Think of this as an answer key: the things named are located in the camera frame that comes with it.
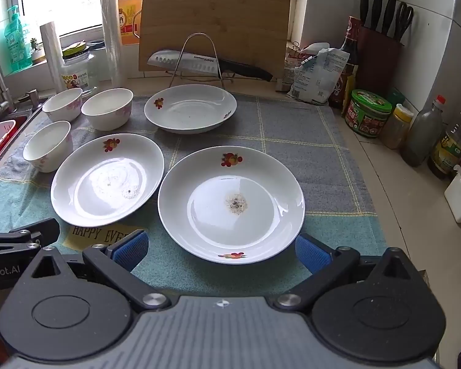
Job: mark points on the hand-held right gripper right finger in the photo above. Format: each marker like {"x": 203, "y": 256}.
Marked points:
{"x": 311, "y": 253}

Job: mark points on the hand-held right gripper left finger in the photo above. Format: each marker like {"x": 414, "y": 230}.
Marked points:
{"x": 132, "y": 248}

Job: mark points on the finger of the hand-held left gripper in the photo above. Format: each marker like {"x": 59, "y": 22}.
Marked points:
{"x": 30, "y": 236}

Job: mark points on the white plate fruit print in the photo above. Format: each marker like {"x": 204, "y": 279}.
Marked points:
{"x": 230, "y": 184}
{"x": 100, "y": 200}

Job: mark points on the white bowl pink floral print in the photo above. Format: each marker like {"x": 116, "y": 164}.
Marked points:
{"x": 48, "y": 153}
{"x": 107, "y": 117}
{"x": 61, "y": 109}

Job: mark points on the stack of white plates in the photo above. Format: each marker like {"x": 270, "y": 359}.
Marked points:
{"x": 192, "y": 111}

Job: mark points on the steel sink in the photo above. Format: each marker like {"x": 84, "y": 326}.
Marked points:
{"x": 23, "y": 121}

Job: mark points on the grey checked dish cloth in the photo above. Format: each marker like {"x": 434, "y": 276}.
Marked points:
{"x": 292, "y": 142}

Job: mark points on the steel faucet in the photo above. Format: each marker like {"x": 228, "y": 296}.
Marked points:
{"x": 0, "y": 84}

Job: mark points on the green lidded sauce jar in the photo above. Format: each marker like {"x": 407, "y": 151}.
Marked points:
{"x": 368, "y": 119}

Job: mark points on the yellow lidded spice jar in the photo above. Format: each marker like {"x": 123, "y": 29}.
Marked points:
{"x": 397, "y": 130}

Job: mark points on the clear bottle red cap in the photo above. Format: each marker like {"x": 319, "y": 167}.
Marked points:
{"x": 422, "y": 134}

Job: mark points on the glass jar yellow green lid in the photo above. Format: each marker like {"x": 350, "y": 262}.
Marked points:
{"x": 78, "y": 73}

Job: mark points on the small plastic wrap roll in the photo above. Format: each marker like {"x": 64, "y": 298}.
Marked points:
{"x": 52, "y": 57}

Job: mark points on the small plant ornament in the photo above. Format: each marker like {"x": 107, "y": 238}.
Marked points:
{"x": 36, "y": 52}

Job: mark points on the oil bottle green label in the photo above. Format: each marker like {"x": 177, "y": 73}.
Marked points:
{"x": 445, "y": 150}

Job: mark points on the white and blue bag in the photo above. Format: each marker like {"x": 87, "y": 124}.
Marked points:
{"x": 315, "y": 80}

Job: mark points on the small green capped jar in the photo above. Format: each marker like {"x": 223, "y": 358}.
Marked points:
{"x": 396, "y": 98}

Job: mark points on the green detergent bottle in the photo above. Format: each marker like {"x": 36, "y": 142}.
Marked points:
{"x": 17, "y": 38}

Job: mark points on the red and white bag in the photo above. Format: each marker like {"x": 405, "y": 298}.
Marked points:
{"x": 292, "y": 65}

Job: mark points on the dark red knife block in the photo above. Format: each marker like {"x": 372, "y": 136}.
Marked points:
{"x": 380, "y": 65}

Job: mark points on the large plastic wrap roll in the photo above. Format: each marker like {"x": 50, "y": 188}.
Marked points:
{"x": 113, "y": 46}

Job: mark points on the dark soy sauce bottle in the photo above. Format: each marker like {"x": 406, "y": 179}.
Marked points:
{"x": 349, "y": 46}

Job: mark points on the orange cooking oil jug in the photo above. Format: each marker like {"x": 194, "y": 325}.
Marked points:
{"x": 128, "y": 23}

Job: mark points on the bamboo cutting board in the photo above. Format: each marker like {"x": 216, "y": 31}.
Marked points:
{"x": 215, "y": 15}

